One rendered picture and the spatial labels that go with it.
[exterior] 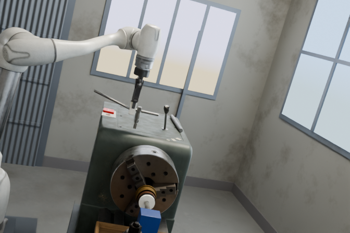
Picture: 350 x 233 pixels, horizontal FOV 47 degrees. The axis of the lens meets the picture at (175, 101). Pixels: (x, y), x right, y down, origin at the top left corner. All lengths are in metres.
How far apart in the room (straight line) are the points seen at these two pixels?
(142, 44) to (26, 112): 2.58
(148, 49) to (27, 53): 0.55
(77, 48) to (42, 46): 0.15
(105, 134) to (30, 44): 0.58
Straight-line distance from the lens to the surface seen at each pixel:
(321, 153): 3.81
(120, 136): 1.96
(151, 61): 1.92
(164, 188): 1.82
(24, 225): 2.08
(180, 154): 2.00
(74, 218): 2.61
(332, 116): 3.74
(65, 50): 1.71
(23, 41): 1.67
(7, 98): 1.86
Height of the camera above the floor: 1.84
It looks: 11 degrees down
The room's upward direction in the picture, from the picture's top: 15 degrees clockwise
